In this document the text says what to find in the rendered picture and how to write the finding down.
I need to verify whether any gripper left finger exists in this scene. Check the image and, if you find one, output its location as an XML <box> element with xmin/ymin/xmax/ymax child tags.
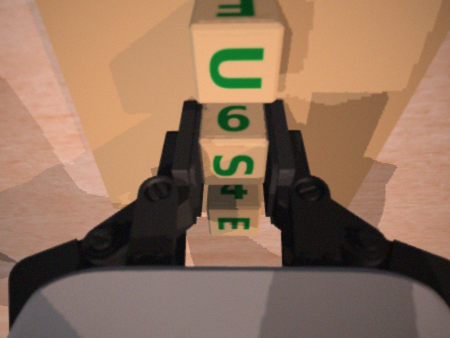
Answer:
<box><xmin>8</xmin><ymin>100</ymin><xmax>204</xmax><ymax>332</ymax></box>

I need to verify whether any tan wooden letter block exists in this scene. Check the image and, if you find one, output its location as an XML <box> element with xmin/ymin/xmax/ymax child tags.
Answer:
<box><xmin>188</xmin><ymin>0</ymin><xmax>284</xmax><ymax>103</ymax></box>
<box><xmin>198</xmin><ymin>103</ymin><xmax>269</xmax><ymax>185</ymax></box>
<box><xmin>207</xmin><ymin>185</ymin><xmax>262</xmax><ymax>236</ymax></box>

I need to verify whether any tan flat mat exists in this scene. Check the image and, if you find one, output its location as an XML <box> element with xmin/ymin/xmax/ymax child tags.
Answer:
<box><xmin>35</xmin><ymin>0</ymin><xmax>450</xmax><ymax>209</ymax></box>

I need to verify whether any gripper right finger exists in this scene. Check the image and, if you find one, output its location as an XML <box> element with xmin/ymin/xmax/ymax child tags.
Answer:
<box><xmin>263</xmin><ymin>100</ymin><xmax>450</xmax><ymax>309</ymax></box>

